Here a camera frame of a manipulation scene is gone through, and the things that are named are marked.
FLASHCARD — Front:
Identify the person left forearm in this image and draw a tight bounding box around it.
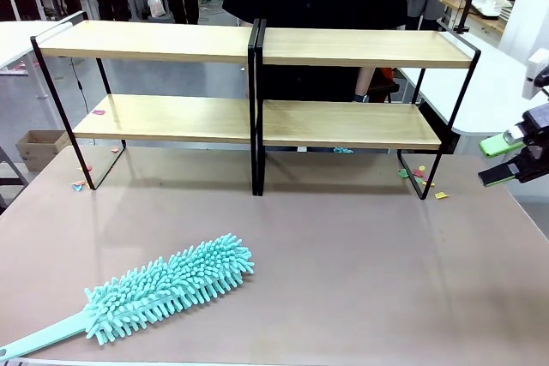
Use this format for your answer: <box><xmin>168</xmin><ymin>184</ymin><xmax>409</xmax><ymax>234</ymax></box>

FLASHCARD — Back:
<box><xmin>354</xmin><ymin>66</ymin><xmax>373</xmax><ymax>97</ymax></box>

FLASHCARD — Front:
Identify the wooden work table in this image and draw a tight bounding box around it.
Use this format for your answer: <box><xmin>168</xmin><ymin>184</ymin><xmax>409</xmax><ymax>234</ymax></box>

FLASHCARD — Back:
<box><xmin>439</xmin><ymin>0</ymin><xmax>507</xmax><ymax>35</ymax></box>

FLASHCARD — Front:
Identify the black chair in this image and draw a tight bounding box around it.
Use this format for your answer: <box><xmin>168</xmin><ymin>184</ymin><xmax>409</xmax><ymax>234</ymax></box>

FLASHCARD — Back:
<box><xmin>368</xmin><ymin>78</ymin><xmax>401</xmax><ymax>104</ymax></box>

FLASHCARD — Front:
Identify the cardboard box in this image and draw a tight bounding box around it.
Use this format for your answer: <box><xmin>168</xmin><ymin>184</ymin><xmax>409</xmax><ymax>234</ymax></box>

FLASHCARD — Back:
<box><xmin>15</xmin><ymin>129</ymin><xmax>72</xmax><ymax>172</ymax></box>

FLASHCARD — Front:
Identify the white rectangular table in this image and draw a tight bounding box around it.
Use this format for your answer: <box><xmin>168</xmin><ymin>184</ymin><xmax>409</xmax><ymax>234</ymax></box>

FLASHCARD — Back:
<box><xmin>0</xmin><ymin>20</ymin><xmax>76</xmax><ymax>127</ymax></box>

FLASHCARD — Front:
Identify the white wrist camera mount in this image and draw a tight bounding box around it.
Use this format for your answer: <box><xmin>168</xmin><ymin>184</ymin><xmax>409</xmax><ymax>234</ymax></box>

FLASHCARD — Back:
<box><xmin>522</xmin><ymin>49</ymin><xmax>549</xmax><ymax>99</ymax></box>

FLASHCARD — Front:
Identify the two-tier wooden shelf black frame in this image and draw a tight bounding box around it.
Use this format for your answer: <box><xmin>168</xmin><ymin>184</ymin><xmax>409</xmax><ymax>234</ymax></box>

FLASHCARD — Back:
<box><xmin>30</xmin><ymin>9</ymin><xmax>262</xmax><ymax>196</ymax></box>
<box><xmin>255</xmin><ymin>18</ymin><xmax>481</xmax><ymax>201</ymax></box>

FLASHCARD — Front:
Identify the black floor cable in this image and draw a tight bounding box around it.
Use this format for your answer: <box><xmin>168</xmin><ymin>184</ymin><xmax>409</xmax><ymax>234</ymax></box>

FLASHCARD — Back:
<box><xmin>70</xmin><ymin>57</ymin><xmax>94</xmax><ymax>114</ymax></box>

